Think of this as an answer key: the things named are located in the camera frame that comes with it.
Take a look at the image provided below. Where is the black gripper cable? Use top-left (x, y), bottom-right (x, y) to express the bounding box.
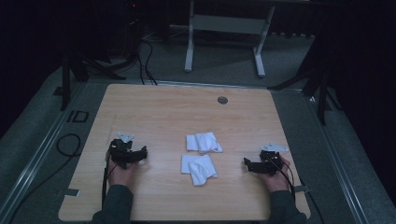
top-left (269, 154), bottom-right (296, 202)
top-left (101, 148), bottom-right (120, 210)

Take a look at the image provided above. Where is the white metal desk frame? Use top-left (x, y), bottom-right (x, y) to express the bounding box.
top-left (184, 0), bottom-right (276, 78)

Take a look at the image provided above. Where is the person's left hand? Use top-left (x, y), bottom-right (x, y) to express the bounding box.
top-left (106, 154), bottom-right (140, 188)

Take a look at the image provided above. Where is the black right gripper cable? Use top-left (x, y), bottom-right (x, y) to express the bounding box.
top-left (269, 154), bottom-right (296, 202)

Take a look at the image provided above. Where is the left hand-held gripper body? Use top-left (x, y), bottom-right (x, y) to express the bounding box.
top-left (108, 133), bottom-right (138, 170)

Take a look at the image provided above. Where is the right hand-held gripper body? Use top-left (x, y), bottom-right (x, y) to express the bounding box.
top-left (257, 142), bottom-right (290, 176)

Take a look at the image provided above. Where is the black floor cables bundle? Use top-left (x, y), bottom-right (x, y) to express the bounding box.
top-left (135, 29), bottom-right (159, 86)

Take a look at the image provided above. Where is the white crumpled cloth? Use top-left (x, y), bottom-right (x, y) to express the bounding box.
top-left (180, 154), bottom-right (219, 187)
top-left (185, 132), bottom-right (224, 155)

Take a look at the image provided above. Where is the black looped floor cable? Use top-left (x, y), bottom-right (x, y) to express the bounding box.
top-left (6, 133), bottom-right (82, 224)

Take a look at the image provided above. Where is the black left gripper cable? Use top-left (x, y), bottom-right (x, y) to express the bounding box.
top-left (101, 148), bottom-right (120, 210)

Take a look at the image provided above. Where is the person's right hand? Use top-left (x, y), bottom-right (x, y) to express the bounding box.
top-left (257, 154), bottom-right (292, 193)

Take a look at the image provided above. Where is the black tripod stand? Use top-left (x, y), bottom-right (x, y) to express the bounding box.
top-left (60, 50), bottom-right (139, 112)
top-left (268, 59), bottom-right (344, 127)

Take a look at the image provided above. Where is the metal floor rail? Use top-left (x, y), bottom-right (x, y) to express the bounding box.
top-left (306, 92), bottom-right (372, 224)
top-left (0, 81), bottom-right (92, 224)

